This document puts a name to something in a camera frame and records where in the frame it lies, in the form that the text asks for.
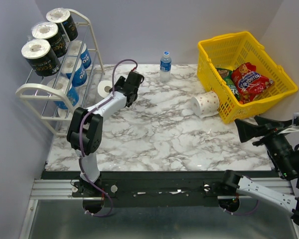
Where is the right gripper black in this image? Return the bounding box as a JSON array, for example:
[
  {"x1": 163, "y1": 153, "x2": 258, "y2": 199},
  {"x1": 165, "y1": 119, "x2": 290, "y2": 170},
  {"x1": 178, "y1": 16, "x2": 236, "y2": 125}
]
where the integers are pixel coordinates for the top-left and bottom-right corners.
[{"x1": 234, "y1": 115, "x2": 298, "y2": 177}]

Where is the floral roll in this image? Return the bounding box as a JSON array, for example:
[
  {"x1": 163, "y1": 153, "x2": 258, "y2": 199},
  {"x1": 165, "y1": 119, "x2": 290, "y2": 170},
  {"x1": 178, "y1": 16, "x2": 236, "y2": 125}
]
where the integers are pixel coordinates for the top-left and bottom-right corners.
[
  {"x1": 57, "y1": 108, "x2": 73, "y2": 119},
  {"x1": 190, "y1": 91, "x2": 220, "y2": 118},
  {"x1": 97, "y1": 80, "x2": 112, "y2": 100}
]

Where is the blue sea monsters roll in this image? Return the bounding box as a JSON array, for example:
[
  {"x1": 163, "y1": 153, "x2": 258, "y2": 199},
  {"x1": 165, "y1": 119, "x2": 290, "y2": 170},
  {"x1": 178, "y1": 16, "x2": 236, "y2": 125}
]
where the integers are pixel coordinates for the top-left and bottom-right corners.
[{"x1": 68, "y1": 40, "x2": 92, "y2": 69}]

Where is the black roll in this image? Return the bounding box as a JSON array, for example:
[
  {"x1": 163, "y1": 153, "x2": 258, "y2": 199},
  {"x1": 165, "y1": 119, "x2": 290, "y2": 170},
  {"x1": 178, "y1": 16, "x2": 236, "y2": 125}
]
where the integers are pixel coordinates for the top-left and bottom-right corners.
[
  {"x1": 46, "y1": 7, "x2": 78, "y2": 41},
  {"x1": 31, "y1": 21, "x2": 67, "y2": 58},
  {"x1": 21, "y1": 39, "x2": 61, "y2": 77}
]

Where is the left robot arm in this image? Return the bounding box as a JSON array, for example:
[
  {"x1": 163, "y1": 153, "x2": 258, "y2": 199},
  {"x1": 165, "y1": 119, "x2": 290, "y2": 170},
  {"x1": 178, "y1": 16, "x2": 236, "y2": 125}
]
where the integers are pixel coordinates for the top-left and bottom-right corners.
[{"x1": 66, "y1": 71, "x2": 145, "y2": 197}]

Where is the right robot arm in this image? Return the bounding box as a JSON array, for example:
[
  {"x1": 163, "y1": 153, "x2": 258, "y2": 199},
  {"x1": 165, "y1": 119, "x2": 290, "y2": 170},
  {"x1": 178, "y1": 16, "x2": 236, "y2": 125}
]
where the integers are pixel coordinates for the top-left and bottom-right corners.
[{"x1": 219, "y1": 112, "x2": 299, "y2": 226}]

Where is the white metal shelf rack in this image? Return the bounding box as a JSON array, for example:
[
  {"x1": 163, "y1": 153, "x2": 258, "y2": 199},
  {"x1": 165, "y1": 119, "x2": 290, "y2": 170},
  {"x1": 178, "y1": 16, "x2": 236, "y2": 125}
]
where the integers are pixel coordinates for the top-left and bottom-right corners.
[{"x1": 15, "y1": 7, "x2": 105, "y2": 136}]

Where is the clear water bottle blue label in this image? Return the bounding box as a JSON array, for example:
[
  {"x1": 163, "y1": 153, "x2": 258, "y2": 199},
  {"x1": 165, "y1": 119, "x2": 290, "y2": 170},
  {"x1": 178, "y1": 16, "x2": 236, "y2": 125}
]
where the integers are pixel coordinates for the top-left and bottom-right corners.
[{"x1": 160, "y1": 51, "x2": 171, "y2": 82}]

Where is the red snack bag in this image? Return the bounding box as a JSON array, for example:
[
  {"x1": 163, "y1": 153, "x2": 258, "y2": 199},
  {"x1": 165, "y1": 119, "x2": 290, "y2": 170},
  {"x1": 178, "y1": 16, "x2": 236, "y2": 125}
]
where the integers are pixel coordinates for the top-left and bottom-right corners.
[{"x1": 231, "y1": 62, "x2": 274, "y2": 104}]

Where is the green snack bag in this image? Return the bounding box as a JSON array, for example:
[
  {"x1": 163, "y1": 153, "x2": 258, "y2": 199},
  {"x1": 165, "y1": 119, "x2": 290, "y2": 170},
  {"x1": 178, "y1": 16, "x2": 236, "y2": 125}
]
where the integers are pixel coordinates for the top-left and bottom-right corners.
[{"x1": 216, "y1": 68, "x2": 240, "y2": 101}]

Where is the yellow plastic shopping basket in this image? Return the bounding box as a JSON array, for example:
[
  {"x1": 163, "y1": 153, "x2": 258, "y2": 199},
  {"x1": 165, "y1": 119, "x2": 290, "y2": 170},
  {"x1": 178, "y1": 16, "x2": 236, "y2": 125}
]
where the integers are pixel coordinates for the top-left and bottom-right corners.
[{"x1": 197, "y1": 31, "x2": 298, "y2": 123}]

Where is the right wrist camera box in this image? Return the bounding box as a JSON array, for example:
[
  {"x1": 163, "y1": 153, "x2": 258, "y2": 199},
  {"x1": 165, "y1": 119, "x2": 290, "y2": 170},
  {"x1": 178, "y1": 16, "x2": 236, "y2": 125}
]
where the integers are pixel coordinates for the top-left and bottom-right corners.
[{"x1": 280, "y1": 112, "x2": 299, "y2": 134}]

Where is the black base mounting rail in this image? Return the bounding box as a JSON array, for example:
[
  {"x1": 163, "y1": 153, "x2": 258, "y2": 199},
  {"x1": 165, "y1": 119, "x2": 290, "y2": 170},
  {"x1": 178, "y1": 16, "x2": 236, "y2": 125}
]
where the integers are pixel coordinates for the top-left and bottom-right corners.
[{"x1": 41, "y1": 171, "x2": 233, "y2": 212}]

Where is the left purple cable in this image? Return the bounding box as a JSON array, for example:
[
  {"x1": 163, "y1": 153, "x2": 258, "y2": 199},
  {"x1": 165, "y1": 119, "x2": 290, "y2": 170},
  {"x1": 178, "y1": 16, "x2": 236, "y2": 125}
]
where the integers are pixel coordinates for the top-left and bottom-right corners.
[{"x1": 78, "y1": 58, "x2": 138, "y2": 217}]

